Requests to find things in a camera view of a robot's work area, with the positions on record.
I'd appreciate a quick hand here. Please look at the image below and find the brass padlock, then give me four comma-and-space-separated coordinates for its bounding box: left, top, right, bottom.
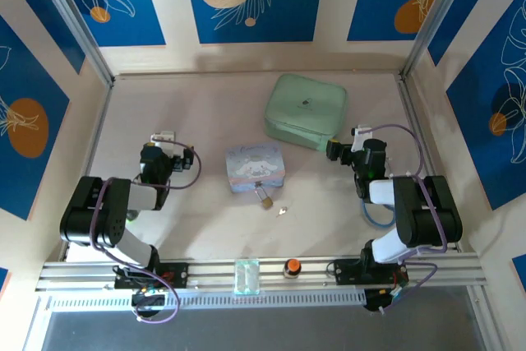
253, 181, 274, 210

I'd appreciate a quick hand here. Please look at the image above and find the mint green zip pouch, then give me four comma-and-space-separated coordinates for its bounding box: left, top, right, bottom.
262, 72, 348, 152

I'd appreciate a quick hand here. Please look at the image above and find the cartoon print tin box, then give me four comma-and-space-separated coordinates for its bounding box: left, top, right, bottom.
224, 141, 287, 195

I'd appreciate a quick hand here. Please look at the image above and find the orange capped button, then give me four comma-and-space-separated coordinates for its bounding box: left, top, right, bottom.
282, 258, 302, 279

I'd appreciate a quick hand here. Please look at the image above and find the clear plastic block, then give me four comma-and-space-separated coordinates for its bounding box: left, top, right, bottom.
233, 258, 261, 296

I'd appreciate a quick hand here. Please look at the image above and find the purple left wrist cable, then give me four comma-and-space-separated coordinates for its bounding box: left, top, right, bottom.
164, 140, 203, 191

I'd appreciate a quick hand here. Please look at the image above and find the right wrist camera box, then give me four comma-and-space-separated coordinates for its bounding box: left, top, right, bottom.
350, 123, 374, 153

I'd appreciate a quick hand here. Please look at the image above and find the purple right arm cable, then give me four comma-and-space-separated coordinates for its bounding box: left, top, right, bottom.
369, 123, 449, 316

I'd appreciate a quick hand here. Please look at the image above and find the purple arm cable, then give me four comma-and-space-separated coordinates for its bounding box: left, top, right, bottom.
89, 178, 181, 324
369, 123, 449, 316

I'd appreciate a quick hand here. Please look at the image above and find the blue cable loop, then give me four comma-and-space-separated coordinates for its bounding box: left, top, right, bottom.
360, 198, 398, 229

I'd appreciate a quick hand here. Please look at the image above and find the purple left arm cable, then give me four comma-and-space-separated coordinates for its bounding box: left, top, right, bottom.
89, 178, 181, 324

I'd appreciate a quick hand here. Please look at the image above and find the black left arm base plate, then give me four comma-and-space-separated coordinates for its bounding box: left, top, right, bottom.
113, 261, 191, 290

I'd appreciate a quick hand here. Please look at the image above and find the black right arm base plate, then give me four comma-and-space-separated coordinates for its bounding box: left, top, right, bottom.
333, 259, 411, 287

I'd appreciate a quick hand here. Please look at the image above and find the aluminium front rail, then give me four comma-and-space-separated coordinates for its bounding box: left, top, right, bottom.
35, 252, 489, 293

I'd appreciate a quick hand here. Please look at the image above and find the grey slotted cable duct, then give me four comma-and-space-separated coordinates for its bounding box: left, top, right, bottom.
48, 290, 367, 312

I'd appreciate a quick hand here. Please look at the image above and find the aluminium frame post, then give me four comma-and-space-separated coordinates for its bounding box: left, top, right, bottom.
29, 0, 115, 85
399, 0, 481, 81

